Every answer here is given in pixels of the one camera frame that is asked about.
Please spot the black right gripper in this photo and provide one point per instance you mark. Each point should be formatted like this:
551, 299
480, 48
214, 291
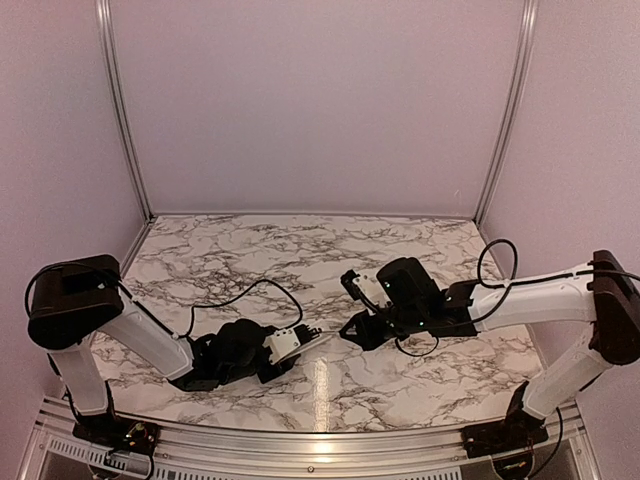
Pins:
366, 336

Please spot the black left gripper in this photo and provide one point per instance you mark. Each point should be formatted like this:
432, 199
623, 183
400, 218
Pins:
280, 370

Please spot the white remote control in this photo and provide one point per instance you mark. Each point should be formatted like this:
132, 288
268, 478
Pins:
321, 339

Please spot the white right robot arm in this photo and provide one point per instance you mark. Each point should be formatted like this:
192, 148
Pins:
405, 300

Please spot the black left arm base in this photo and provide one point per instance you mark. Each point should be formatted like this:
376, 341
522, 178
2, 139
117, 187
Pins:
120, 434

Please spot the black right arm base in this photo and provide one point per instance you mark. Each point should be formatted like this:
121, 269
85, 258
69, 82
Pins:
516, 430

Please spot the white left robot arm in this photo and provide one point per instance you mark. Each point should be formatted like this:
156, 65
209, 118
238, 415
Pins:
189, 364

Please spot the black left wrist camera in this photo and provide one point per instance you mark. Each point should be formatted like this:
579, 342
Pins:
284, 343

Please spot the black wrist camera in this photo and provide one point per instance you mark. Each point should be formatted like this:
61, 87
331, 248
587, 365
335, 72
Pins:
284, 343
357, 285

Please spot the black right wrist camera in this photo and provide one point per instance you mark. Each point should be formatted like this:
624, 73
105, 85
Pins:
357, 285

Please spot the aluminium front frame rail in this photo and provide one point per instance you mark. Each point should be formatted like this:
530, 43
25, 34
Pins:
189, 451

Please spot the aluminium right corner post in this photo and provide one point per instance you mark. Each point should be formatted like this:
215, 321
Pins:
524, 47

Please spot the aluminium corner post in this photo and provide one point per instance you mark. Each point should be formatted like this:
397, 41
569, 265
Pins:
524, 47
109, 49

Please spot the aluminium left corner post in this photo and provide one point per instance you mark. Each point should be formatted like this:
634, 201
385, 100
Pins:
109, 49

